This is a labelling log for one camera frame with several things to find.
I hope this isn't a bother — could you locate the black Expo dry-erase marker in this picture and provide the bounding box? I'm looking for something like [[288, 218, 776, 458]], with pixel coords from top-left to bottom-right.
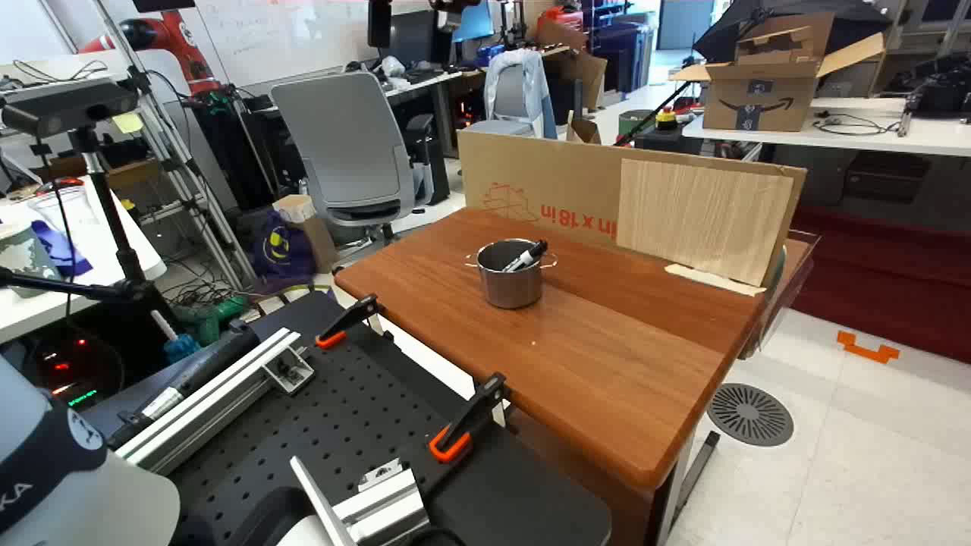
[[505, 235, 551, 275]]

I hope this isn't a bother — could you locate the stainless steel mug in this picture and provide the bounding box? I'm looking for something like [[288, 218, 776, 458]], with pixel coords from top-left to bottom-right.
[[464, 235, 563, 311]]

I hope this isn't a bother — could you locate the large brown cardboard panel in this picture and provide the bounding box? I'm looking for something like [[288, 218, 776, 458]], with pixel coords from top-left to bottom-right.
[[454, 127, 809, 292]]

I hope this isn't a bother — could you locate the black orange bar clamp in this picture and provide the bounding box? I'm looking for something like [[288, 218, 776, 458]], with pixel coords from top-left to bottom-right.
[[312, 293, 390, 355], [426, 374, 509, 468]]

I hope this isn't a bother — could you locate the pale blue office chair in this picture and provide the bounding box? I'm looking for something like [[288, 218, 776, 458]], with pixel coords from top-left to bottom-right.
[[481, 44, 563, 142]]

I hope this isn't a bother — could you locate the grey office chair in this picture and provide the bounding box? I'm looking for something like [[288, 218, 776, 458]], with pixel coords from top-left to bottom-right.
[[266, 66, 423, 248]]

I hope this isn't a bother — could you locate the black perforated breadboard table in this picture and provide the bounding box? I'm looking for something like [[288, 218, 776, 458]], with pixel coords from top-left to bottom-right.
[[79, 288, 615, 546]]

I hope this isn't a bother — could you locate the purple bag with yellow logo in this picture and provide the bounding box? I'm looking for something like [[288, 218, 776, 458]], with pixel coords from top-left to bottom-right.
[[244, 206, 322, 293]]

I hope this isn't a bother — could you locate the black controller box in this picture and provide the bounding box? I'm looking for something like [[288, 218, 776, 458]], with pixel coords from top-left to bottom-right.
[[615, 105, 714, 157]]

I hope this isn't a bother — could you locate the green plastic object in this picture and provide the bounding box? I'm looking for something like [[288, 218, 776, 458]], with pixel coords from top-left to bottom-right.
[[178, 293, 252, 344]]

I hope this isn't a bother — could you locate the black cylindrical tube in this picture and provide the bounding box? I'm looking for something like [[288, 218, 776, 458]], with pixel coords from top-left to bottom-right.
[[82, 327, 264, 448]]

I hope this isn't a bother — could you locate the open Amazon cardboard box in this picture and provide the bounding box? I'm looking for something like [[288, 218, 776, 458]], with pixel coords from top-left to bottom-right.
[[670, 9, 890, 137]]

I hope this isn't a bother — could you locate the red machine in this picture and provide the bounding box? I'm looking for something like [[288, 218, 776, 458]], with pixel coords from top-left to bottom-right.
[[127, 5, 221, 101]]

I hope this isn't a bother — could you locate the dark red floor carpet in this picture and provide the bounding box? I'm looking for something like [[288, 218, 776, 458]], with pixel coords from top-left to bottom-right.
[[786, 203, 971, 364]]

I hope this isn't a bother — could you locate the black device with red lights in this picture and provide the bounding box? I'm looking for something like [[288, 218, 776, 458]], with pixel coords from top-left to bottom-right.
[[14, 327, 131, 409]]

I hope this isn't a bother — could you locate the blue cloth object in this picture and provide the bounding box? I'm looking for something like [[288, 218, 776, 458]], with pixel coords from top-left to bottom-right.
[[27, 218, 94, 283]]

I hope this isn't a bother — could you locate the white work table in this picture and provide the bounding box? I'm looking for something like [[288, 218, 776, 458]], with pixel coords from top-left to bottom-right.
[[681, 95, 971, 161]]

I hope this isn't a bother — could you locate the white desk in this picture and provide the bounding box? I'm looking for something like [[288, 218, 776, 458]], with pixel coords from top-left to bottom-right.
[[0, 176, 171, 344]]

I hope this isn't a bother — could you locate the grey metal bracket plate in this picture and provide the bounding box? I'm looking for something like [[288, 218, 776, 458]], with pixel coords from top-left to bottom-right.
[[346, 458, 435, 546], [264, 344, 320, 398]]

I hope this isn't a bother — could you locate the aluminium extrusion rail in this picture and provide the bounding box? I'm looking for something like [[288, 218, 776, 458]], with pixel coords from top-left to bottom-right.
[[285, 451, 435, 546], [108, 327, 306, 475]]

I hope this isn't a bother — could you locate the grey metal table frame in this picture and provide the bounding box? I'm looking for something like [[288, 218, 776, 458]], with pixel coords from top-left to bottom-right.
[[661, 431, 724, 541]]

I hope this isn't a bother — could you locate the black camera tripod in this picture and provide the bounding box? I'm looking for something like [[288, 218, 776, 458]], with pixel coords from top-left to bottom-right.
[[0, 125, 176, 319]]

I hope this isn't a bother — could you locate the grey stereo camera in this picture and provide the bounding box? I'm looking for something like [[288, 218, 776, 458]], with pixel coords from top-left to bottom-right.
[[0, 75, 141, 137]]

